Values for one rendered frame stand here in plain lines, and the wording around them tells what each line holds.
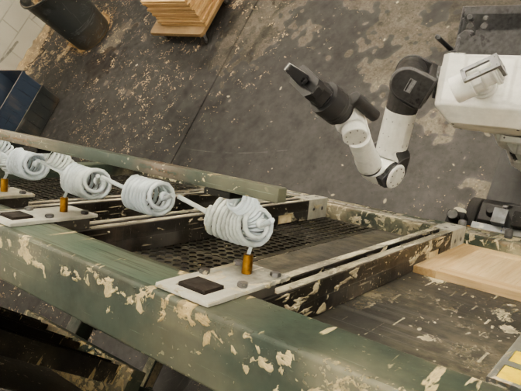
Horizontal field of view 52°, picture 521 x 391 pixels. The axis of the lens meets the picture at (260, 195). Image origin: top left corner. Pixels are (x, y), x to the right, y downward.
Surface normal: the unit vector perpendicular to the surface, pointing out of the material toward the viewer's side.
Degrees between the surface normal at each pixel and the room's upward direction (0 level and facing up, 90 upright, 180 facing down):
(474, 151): 0
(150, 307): 30
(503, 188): 0
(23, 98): 90
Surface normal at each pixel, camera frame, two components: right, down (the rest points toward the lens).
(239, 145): -0.47, -0.44
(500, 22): -0.58, -0.07
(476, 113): -0.54, 0.65
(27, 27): 0.78, 0.20
